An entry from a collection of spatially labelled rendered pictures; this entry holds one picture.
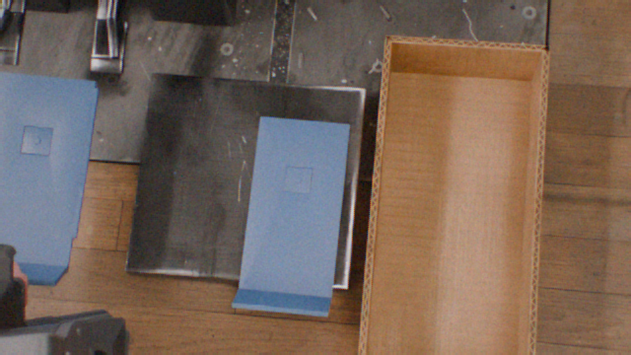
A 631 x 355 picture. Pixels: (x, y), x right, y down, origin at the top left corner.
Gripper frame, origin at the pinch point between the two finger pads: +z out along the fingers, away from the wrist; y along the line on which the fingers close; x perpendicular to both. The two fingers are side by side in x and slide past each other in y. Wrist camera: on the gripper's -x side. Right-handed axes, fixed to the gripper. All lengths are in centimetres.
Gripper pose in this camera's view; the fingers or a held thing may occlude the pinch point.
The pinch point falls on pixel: (4, 272)
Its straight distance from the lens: 84.0
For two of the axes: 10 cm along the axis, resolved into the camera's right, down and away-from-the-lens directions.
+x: -10.0, -0.9, 0.4
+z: 0.6, -2.8, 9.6
